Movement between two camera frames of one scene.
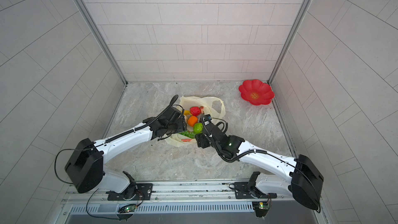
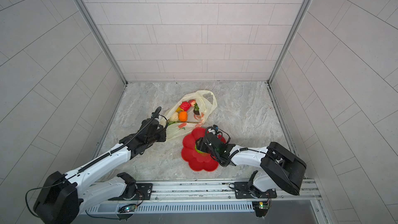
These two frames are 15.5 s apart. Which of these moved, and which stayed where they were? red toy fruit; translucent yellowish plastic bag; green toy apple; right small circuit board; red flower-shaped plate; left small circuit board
Moved: green toy apple; translucent yellowish plastic bag; red flower-shaped plate; red toy fruit
Stayed: left small circuit board; right small circuit board
